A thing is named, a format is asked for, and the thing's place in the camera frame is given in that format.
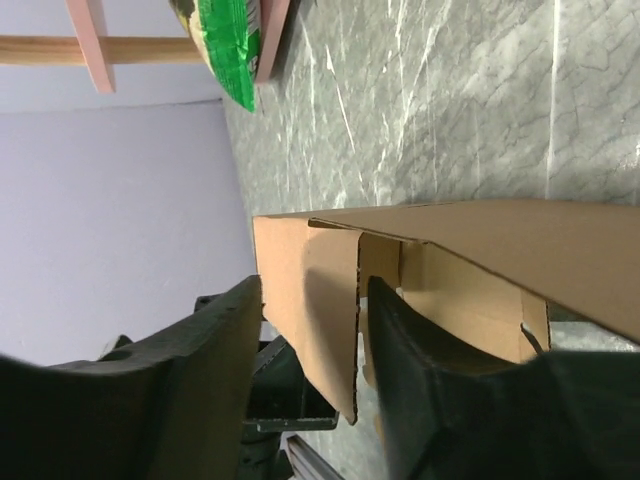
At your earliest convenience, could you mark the brown cardboard box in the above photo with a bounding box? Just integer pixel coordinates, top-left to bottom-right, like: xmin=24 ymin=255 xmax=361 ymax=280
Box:
xmin=253 ymin=199 xmax=639 ymax=422

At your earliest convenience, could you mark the pink three-tier shelf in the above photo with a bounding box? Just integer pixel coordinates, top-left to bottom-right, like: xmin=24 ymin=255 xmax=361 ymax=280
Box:
xmin=0 ymin=0 xmax=291 ymax=94

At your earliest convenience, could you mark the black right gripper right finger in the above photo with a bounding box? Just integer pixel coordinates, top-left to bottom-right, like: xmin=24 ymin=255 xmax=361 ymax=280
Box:
xmin=368 ymin=276 xmax=520 ymax=479

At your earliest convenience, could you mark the green chip bag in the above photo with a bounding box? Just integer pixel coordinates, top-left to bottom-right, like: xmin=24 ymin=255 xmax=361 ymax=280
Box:
xmin=169 ymin=0 xmax=261 ymax=112

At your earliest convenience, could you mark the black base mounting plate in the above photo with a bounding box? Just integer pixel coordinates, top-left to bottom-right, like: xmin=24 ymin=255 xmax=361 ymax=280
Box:
xmin=192 ymin=294 xmax=341 ymax=480

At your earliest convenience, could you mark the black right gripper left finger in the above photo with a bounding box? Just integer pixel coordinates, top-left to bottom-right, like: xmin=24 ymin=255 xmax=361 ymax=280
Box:
xmin=44 ymin=274 xmax=264 ymax=480

